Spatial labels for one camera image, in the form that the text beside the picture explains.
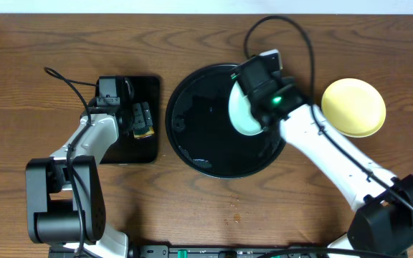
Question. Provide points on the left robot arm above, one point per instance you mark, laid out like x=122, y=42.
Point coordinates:
x=65, y=204

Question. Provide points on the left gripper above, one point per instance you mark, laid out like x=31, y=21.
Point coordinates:
x=135, y=117

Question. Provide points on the yellow plate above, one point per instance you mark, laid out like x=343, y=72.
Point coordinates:
x=354, y=107

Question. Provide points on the light blue plate top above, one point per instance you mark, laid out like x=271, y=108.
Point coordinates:
x=239, y=109

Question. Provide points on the black round tray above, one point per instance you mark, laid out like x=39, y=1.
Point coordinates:
x=200, y=131

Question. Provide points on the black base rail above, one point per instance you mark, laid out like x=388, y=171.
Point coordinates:
x=161, y=251

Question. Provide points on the green yellow sponge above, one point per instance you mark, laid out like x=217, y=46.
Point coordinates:
x=144, y=132

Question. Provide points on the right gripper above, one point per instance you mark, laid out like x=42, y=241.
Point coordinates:
x=286, y=87

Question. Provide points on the black rectangular tray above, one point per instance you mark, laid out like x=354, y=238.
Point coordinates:
x=127, y=149

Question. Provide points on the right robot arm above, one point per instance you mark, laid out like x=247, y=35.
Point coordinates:
x=383, y=204

